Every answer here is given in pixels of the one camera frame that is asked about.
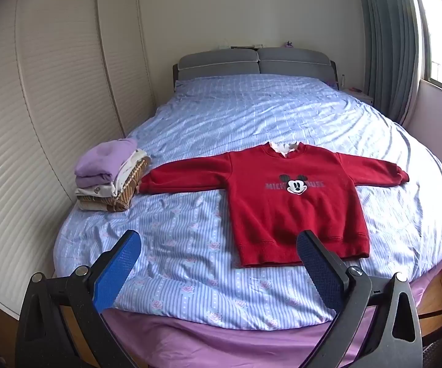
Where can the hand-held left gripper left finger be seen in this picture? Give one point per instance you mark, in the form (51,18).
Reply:
(117,272)

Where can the folded purple sweater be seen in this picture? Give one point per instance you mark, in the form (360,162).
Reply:
(102,161)

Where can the narrow white wardrobe door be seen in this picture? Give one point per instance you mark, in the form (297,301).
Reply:
(125,46)

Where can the small clear bottle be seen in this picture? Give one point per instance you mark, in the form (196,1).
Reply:
(343,81)

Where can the grey-green curtain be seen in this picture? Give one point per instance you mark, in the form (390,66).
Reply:
(389,46)

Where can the red cartoon print sweatshirt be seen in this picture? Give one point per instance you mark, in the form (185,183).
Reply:
(282,214)

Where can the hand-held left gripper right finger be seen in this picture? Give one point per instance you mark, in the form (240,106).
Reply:
(320,272)

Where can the white nightstand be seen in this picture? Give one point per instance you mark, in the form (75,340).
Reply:
(357,95)

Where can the purple mattress cover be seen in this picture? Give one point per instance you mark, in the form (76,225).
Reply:
(224,345)

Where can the bed with blue striped sheet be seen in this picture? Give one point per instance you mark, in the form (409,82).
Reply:
(190,237)

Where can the folded cream printed garment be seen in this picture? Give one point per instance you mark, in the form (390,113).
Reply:
(123,174)

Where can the small purple toy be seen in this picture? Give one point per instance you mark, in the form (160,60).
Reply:
(290,44)

